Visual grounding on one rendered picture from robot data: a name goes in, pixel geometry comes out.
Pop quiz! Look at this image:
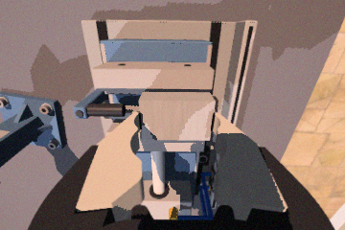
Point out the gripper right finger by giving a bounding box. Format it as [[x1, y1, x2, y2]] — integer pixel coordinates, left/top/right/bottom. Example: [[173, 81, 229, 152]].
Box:
[[211, 111, 335, 230]]

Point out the tan rectangular block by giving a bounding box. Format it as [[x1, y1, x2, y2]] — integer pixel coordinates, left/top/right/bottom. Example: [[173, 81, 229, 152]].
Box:
[[139, 91, 216, 141]]

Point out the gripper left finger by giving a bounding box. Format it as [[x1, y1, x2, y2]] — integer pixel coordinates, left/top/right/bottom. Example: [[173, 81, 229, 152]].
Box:
[[28, 110, 145, 230]]

